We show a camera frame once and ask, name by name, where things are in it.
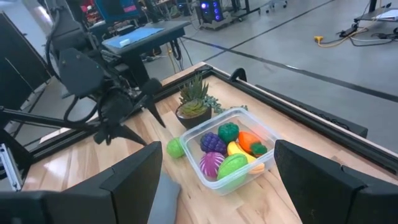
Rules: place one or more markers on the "grey cloth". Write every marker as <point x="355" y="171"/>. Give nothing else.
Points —
<point x="164" y="202"/>

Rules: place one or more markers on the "potted succulent plant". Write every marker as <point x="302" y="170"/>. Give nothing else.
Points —
<point x="194" y="105"/>

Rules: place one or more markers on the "blue desk mat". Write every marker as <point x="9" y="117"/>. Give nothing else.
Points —
<point x="136" y="35"/>

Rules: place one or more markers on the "lit computer tower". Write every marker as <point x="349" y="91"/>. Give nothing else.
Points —
<point x="211" y="11"/>

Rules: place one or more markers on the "grey background table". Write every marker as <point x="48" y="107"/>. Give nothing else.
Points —
<point x="382" y="14"/>

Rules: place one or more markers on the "oval green toy vegetable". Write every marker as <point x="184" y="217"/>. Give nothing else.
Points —
<point x="231" y="166"/>

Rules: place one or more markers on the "black aluminium table frame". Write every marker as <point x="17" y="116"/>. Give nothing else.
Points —
<point x="373" y="155"/>

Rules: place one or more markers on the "purple toy onion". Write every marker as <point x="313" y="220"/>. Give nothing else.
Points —
<point x="211" y="163"/>

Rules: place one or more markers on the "computer monitor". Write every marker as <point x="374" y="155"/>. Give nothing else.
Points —
<point x="118" y="7"/>

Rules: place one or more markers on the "yellow toy banana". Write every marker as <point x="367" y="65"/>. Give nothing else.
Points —
<point x="234" y="148"/>

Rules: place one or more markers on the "green toy lime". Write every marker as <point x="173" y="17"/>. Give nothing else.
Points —
<point x="175" y="147"/>

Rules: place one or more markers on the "clear plastic tupperware container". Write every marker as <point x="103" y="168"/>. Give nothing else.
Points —
<point x="189" y="149"/>

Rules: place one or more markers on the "grey desk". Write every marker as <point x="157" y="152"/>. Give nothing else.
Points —
<point x="149" y="34"/>

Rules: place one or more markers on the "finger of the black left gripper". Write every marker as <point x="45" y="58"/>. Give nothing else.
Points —
<point x="154" y="93"/>
<point x="122" y="132"/>

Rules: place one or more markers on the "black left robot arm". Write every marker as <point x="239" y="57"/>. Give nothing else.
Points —
<point x="81" y="71"/>

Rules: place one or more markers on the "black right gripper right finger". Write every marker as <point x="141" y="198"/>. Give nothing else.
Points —
<point x="311" y="186"/>

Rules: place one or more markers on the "orange toy carrot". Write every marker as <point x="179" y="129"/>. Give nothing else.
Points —
<point x="248" y="141"/>

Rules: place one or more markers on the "purple toy grapes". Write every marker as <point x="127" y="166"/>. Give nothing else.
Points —
<point x="213" y="143"/>

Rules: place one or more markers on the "dark green toy broccoli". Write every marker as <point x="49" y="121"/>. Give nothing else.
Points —
<point x="228" y="132"/>

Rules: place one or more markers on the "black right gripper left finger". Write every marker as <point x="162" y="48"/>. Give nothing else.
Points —
<point x="133" y="186"/>

